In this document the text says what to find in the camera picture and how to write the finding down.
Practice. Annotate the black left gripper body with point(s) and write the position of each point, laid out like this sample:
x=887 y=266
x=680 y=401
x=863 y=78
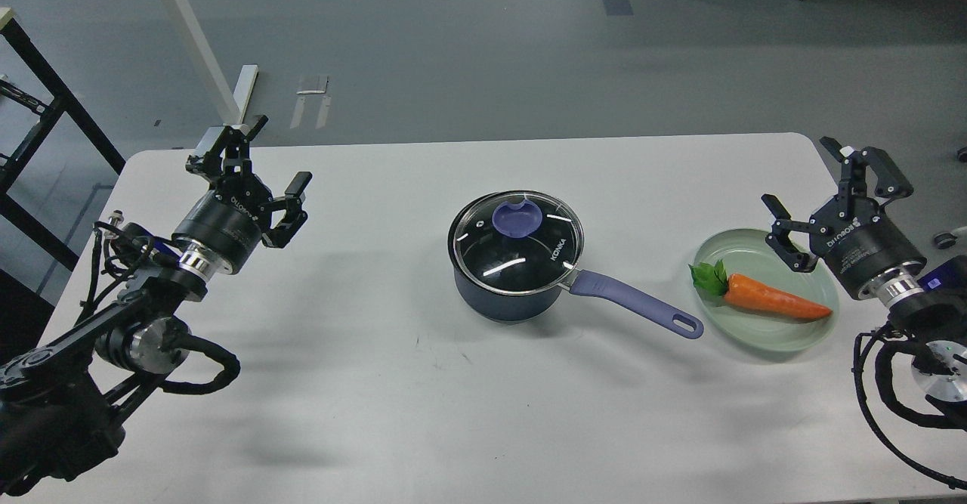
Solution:
x=228 y=221

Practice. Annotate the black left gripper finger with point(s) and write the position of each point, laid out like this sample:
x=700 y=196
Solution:
x=223 y=155
x=294 y=216

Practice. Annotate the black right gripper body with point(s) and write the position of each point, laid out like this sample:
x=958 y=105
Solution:
x=861 y=244

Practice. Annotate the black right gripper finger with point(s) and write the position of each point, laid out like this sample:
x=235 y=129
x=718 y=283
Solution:
x=866 y=173
x=779 y=237

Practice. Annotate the dark blue saucepan purple handle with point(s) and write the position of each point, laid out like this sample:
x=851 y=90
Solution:
x=579 y=282

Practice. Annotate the glass pot lid purple knob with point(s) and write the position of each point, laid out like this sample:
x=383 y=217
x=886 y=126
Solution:
x=516 y=242

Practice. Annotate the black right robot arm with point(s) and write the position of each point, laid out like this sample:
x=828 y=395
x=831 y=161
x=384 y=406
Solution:
x=919 y=352

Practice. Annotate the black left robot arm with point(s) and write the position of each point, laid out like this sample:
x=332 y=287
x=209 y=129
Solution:
x=64 y=404

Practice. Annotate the pale green plate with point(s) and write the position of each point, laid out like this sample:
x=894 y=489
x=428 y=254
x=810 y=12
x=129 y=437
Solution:
x=745 y=251

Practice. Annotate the orange toy carrot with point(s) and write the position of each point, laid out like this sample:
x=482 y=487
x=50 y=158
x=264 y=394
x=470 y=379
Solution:
x=744 y=292

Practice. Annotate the black metal stand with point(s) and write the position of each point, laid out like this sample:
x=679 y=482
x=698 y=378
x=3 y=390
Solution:
x=64 y=104

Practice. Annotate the white table frame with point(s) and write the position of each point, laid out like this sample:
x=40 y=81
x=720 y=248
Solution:
x=148 y=68

